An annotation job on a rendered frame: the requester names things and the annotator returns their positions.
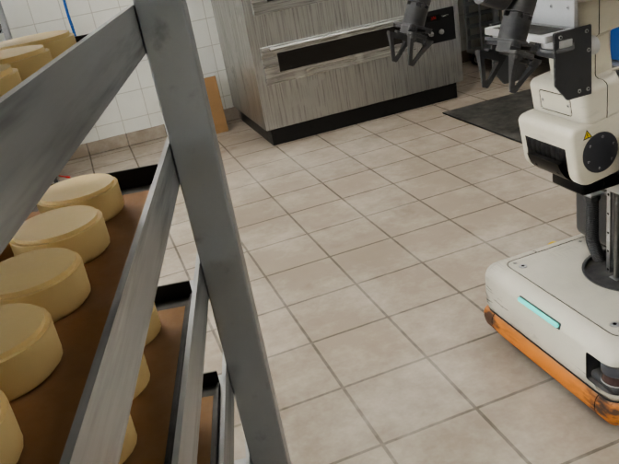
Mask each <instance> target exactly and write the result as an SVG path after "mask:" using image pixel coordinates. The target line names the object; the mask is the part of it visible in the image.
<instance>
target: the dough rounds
mask: <svg viewBox="0 0 619 464"><path fill-rule="evenodd" d="M213 398H214V395H213V396H208V397H203V398H202V403H201V415H200V428H199V441H198V454H197V464H210V457H211V437H212V418H213Z"/></svg>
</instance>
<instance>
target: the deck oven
mask: <svg viewBox="0 0 619 464"><path fill-rule="evenodd" d="M407 2H408V0H211V4H212V8H213V12H214V17H215V21H216V29H217V34H218V38H219V42H220V47H221V51H222V55H223V60H224V64H225V68H226V73H227V77H228V85H229V89H230V94H231V98H232V103H233V106H234V107H235V108H237V109H238V110H240V113H241V118H242V120H243V121H244V122H245V123H246V124H248V125H249V126H250V127H251V128H252V129H253V130H254V131H255V132H257V133H258V134H259V135H261V136H262V137H263V138H264V139H266V140H267V141H268V142H269V143H271V144H272V145H280V144H283V143H287V142H291V141H295V140H297V139H301V138H305V137H309V136H313V135H315V134H319V133H326V132H329V131H332V130H336V129H340V128H344V127H347V126H350V125H354V124H358V123H361V122H367V121H371V120H375V119H378V118H382V117H385V116H389V115H392V114H396V113H400V112H403V111H407V110H413V109H417V108H420V107H424V106H427V105H431V104H435V103H438V102H441V101H445V100H449V99H455V98H457V86H456V83H457V82H461V81H463V72H462V60H461V37H460V25H459V13H458V1H457V0H431V3H430V6H429V9H428V12H427V16H426V22H425V25H424V27H426V28H429V29H432V32H431V34H427V33H423V32H422V35H425V36H427V39H429V40H432V41H433V43H432V45H431V46H430V47H429V48H428V49H427V50H426V51H425V52H424V54H423V55H422V56H421V57H420V58H419V60H418V61H417V62H416V63H415V65H414V66H411V65H408V52H407V47H406V48H405V50H404V52H403V54H402V55H401V57H400V58H399V60H398V61H397V62H393V61H392V60H391V49H390V44H389V40H388V35H387V31H392V32H394V31H395V30H399V31H400V28H396V27H394V26H393V22H394V21H400V22H403V16H404V12H405V8H406V5H407Z"/></svg>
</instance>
